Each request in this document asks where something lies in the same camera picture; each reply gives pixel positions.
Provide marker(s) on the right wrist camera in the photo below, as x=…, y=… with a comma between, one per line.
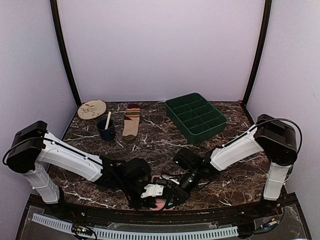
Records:
x=187, y=159

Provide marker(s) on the round beige embroidered coaster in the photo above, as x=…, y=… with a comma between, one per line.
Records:
x=91, y=109

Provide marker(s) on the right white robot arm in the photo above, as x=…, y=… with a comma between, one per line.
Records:
x=276, y=137

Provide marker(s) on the dark blue mug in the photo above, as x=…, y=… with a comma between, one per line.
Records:
x=109, y=133

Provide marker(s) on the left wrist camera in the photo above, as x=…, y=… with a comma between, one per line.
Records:
x=137, y=169

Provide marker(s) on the black front rail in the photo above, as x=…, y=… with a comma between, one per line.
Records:
x=239, y=214

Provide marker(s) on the beige striped sock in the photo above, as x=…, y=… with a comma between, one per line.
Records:
x=131, y=122

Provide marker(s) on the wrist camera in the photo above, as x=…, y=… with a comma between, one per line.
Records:
x=137, y=169
x=187, y=159

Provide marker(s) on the left black frame post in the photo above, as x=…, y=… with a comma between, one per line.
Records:
x=63, y=51

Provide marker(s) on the black frame post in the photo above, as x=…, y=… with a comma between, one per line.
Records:
x=63, y=51
x=259, y=51

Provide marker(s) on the pink patterned sock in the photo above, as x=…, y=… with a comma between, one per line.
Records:
x=160, y=201

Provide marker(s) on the white slotted cable duct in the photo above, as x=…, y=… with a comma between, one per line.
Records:
x=122, y=231

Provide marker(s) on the right black frame post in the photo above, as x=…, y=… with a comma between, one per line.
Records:
x=259, y=51

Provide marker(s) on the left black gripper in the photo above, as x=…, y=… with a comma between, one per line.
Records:
x=148, y=201

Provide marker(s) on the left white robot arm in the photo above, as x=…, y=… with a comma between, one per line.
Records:
x=35, y=145

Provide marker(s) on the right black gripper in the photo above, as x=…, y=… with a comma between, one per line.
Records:
x=182, y=195

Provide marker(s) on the wooden stick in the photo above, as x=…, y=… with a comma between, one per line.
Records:
x=108, y=120

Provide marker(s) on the green compartment tray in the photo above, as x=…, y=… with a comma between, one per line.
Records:
x=195, y=117

